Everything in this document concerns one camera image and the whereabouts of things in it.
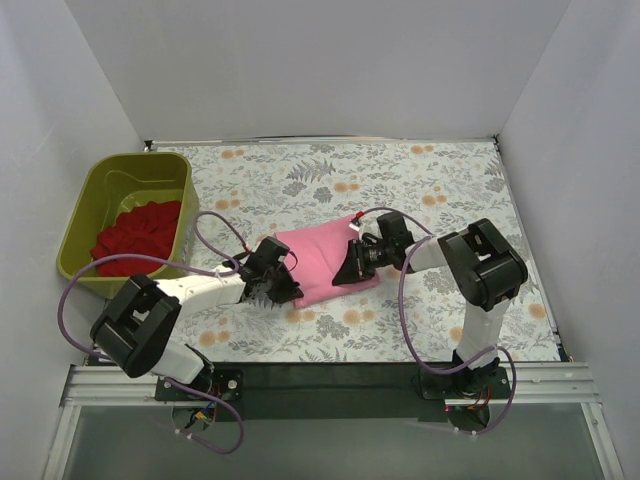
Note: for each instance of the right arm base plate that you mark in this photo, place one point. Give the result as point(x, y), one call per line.
point(433, 387)

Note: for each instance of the red t-shirt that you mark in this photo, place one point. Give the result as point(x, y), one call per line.
point(146, 230)

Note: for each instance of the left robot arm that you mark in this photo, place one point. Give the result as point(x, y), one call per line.
point(135, 329)

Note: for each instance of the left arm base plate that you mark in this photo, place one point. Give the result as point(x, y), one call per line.
point(227, 384)

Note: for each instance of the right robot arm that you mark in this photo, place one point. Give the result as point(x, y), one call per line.
point(486, 269)

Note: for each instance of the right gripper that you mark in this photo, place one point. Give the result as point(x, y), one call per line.
point(358, 258)

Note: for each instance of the pink t-shirt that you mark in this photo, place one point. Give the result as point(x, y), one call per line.
point(320, 252)

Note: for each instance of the floral patterned table mat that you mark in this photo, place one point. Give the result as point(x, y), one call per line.
point(251, 191)

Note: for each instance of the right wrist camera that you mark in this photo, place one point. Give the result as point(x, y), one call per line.
point(366, 232)

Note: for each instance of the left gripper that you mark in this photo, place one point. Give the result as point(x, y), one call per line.
point(273, 282)

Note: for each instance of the green plastic bin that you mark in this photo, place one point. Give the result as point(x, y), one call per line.
point(118, 184)

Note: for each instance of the aluminium mounting rail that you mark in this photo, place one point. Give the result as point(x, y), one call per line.
point(534, 383)

